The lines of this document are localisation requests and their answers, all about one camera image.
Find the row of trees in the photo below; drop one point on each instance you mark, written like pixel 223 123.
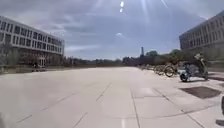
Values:
pixel 133 60

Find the distant tower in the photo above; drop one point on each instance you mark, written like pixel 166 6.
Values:
pixel 142 51

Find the pale concrete slab plaza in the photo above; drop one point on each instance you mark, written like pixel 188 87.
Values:
pixel 100 100

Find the row of parked bicycles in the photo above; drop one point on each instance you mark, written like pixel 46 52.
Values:
pixel 163 69

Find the parked scooter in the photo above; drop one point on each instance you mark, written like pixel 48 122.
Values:
pixel 194 69

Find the white and glass building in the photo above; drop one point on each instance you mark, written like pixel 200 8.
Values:
pixel 30 41

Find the dark metal ground grate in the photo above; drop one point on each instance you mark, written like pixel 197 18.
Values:
pixel 201 92

